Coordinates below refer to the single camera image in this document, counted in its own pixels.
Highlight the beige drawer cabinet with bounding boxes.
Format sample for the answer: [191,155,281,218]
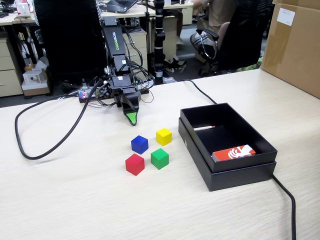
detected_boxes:
[0,37,25,98]
[122,27,148,73]

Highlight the person in beige shirt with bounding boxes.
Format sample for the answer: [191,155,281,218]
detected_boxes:
[189,0,238,52]

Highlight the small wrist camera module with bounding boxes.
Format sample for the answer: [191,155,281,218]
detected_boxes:
[96,83,112,100]

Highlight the black office chair with armrest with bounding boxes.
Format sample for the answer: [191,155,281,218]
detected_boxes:
[196,0,273,77]

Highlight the black and white shoes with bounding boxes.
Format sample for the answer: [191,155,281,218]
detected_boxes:
[164,56,188,74]

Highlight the black mesh office chair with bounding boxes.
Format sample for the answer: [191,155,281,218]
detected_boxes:
[33,0,107,85]

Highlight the black jointed pole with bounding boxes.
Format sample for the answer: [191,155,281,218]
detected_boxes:
[152,0,166,86]

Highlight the thick black power cable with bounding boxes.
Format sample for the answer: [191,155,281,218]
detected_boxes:
[182,79,298,240]

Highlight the black box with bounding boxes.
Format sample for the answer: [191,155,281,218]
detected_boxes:
[180,102,278,173]

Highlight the red cube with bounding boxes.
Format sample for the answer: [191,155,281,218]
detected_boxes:
[125,153,146,177]

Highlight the yellow cube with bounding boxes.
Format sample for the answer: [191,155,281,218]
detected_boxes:
[155,127,173,147]

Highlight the orange and white carton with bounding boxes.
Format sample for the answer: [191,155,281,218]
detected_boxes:
[211,144,257,163]

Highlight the green cube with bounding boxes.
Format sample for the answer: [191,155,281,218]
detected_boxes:
[150,147,170,171]

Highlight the white stick with red tip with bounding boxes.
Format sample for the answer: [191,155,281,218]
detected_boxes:
[193,125,216,132]

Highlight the black laptop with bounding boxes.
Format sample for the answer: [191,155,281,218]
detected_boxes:
[102,0,139,14]

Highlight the small white product box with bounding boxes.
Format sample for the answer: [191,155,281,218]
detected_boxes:
[21,68,51,97]

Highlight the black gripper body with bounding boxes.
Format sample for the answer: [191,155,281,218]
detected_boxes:
[107,74,136,100]

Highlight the circuit board with red LED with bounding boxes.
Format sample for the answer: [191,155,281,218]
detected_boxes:
[78,86,101,104]

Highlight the large cardboard box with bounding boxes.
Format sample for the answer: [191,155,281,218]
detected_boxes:
[261,0,320,100]

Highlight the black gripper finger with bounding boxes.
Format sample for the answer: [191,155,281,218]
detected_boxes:
[119,91,142,114]
[122,109,138,126]

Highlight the thick black camera cable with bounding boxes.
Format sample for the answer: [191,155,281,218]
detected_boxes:
[14,78,104,161]

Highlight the blue cube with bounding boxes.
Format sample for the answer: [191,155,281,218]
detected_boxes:
[130,135,149,155]

